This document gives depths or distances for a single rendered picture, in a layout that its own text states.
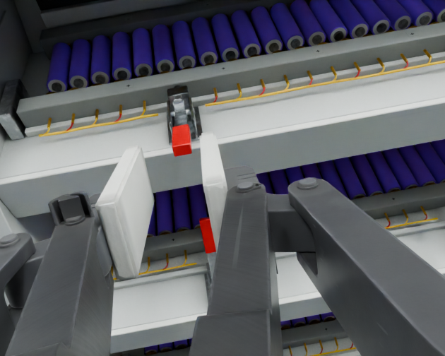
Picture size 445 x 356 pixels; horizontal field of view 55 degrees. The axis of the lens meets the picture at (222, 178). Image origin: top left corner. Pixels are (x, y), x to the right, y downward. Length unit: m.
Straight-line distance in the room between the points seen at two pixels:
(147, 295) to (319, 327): 0.25
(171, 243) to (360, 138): 0.23
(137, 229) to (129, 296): 0.32
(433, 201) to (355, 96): 0.19
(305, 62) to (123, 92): 0.16
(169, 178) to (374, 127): 0.17
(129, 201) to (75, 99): 0.24
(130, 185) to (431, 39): 0.32
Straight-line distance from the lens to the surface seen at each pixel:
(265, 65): 0.37
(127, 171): 0.17
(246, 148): 0.35
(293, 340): 0.60
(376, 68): 0.40
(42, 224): 0.46
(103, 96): 0.38
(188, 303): 0.46
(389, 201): 0.50
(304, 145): 0.36
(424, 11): 0.46
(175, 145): 0.28
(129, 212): 0.15
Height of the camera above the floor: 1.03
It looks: 29 degrees down
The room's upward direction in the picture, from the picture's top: 10 degrees counter-clockwise
